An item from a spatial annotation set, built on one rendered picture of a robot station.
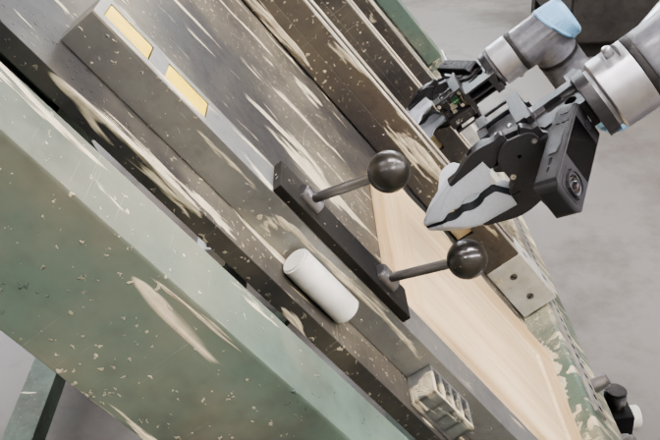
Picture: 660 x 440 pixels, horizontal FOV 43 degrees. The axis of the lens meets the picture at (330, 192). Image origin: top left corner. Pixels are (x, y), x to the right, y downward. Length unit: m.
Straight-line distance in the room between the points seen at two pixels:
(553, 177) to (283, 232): 0.25
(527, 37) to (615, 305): 1.84
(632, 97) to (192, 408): 0.49
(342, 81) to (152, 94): 0.63
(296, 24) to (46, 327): 0.83
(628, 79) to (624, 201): 2.99
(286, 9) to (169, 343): 0.81
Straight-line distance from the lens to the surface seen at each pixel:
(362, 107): 1.35
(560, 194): 0.77
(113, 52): 0.73
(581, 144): 0.82
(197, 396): 0.58
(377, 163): 0.72
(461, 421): 0.90
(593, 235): 3.55
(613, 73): 0.83
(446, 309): 1.12
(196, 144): 0.75
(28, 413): 2.64
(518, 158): 0.84
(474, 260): 0.78
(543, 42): 1.47
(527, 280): 1.56
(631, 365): 2.93
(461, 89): 1.45
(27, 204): 0.51
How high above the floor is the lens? 1.87
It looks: 29 degrees down
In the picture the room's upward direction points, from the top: 4 degrees counter-clockwise
